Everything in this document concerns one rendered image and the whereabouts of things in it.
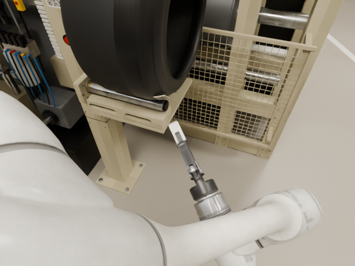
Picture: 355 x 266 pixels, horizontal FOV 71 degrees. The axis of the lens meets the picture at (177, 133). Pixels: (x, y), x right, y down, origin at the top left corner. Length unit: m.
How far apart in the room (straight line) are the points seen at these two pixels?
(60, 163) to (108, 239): 0.08
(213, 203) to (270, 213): 0.20
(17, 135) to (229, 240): 0.33
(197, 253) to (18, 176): 0.27
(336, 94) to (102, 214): 2.76
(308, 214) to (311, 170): 1.45
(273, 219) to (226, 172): 1.37
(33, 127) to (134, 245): 0.14
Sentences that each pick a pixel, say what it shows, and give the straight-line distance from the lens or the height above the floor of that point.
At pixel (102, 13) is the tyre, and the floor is 1.28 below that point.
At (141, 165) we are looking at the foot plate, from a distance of 1.87.
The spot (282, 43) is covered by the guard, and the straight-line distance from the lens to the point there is 1.25.
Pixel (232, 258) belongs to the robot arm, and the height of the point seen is 0.90.
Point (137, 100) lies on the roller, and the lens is 0.99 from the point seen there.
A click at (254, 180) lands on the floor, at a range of 1.89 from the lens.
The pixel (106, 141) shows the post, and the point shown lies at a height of 0.45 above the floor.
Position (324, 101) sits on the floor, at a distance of 2.73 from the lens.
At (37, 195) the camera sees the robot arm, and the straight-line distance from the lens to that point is 0.19.
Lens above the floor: 1.55
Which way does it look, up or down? 48 degrees down
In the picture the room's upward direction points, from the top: straight up
